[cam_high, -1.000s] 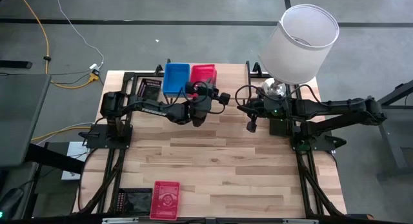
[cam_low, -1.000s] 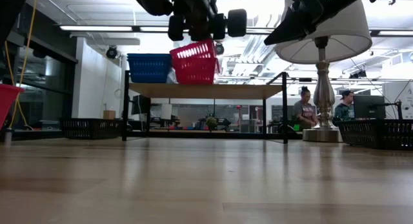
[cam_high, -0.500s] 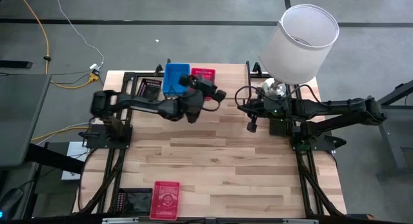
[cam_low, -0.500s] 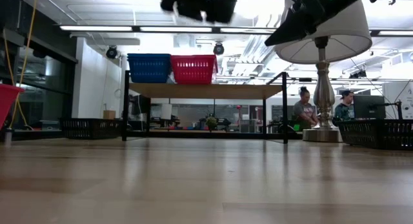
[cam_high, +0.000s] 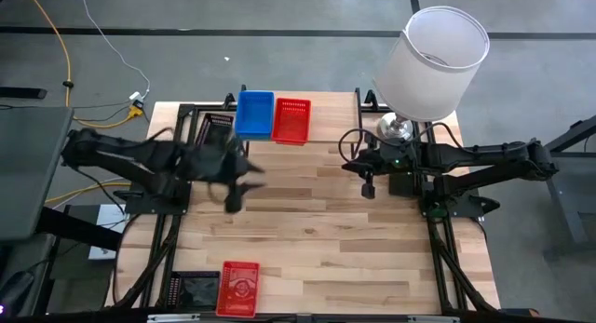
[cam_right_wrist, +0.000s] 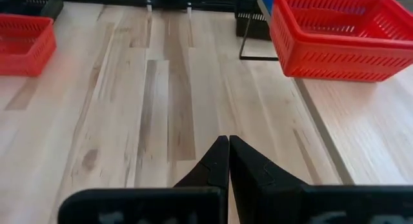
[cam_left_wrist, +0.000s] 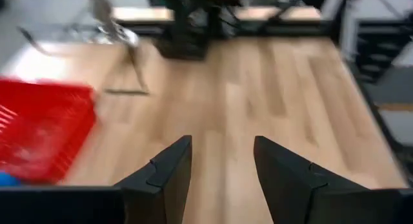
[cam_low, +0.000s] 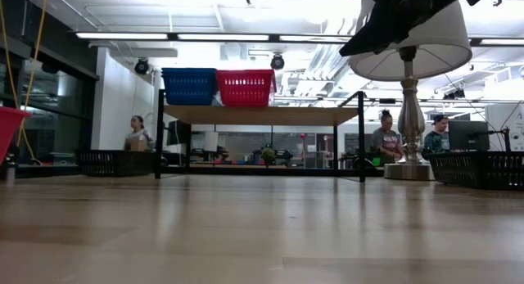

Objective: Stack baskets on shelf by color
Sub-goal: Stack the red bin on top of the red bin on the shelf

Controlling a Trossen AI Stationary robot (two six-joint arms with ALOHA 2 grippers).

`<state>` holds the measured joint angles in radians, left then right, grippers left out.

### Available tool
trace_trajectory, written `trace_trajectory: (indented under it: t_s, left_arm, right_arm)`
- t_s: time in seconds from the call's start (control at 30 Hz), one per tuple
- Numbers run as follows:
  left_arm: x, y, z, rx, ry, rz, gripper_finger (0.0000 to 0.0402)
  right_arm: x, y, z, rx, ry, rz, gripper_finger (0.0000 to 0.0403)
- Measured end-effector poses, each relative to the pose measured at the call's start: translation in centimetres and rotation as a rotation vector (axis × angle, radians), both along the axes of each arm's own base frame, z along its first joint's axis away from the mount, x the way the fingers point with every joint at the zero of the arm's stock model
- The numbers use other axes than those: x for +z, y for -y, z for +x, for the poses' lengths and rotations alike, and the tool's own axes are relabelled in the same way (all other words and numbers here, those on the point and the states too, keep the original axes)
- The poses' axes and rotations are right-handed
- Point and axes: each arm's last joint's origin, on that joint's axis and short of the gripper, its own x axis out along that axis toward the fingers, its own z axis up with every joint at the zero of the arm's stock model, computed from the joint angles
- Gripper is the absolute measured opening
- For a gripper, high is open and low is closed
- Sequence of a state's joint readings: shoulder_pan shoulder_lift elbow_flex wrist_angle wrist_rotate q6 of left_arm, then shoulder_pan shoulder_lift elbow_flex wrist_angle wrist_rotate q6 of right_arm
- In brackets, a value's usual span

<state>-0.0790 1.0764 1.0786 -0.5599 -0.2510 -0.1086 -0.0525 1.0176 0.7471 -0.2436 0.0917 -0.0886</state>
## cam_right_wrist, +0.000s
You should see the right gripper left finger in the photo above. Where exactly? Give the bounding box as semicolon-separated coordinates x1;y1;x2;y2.
57;135;230;224

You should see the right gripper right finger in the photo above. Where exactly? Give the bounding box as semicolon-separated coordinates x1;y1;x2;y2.
228;135;413;224

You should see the red plastic basket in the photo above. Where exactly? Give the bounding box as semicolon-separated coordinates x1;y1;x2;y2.
270;0;413;83
0;13;57;78

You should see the black plastic basket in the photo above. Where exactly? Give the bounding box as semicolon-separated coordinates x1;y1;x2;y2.
0;0;65;20
235;10;272;41

